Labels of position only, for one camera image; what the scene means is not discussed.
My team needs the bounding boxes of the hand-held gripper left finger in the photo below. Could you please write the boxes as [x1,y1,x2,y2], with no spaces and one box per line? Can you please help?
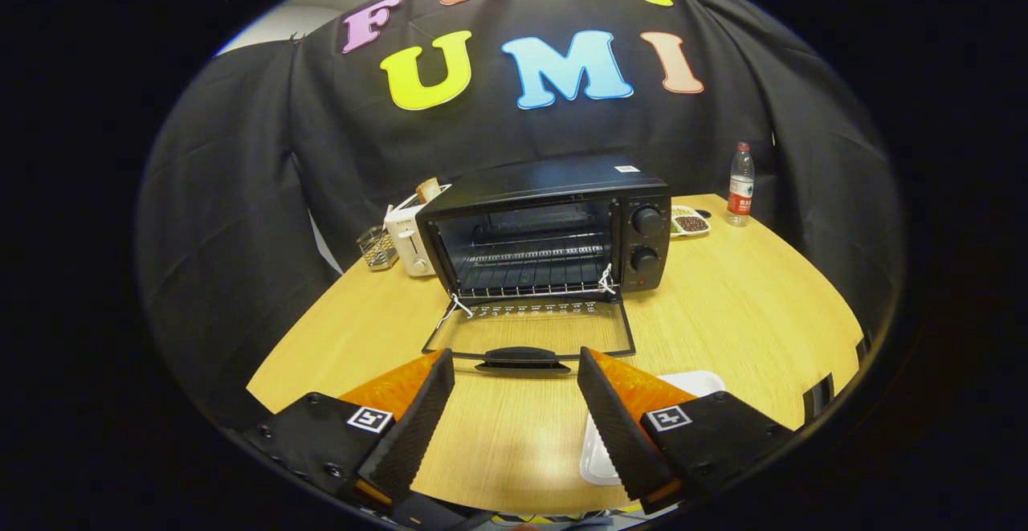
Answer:
[244,349,456,509]

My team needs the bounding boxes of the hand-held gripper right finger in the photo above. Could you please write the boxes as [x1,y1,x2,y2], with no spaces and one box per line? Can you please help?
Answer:
[577,346,798,516]

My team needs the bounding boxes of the white rectangular food tray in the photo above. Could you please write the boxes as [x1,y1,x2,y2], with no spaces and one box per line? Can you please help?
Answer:
[579,370,728,487]

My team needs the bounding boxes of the black toaster oven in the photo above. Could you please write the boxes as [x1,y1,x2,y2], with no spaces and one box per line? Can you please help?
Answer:
[415,154,673,376]

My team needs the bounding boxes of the white pop-up toaster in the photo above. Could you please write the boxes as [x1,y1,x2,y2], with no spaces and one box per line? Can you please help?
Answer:
[383,184,453,278]

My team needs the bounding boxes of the white divided snack dish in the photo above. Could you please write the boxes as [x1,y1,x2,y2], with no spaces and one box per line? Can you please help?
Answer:
[670,206,712,239]

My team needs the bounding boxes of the clear water bottle red label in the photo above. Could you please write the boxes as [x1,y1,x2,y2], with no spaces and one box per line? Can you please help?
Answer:
[726,142,757,228]

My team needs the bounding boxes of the small wire basket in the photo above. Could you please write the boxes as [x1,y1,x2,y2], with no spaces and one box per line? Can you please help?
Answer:
[356,226,400,272]

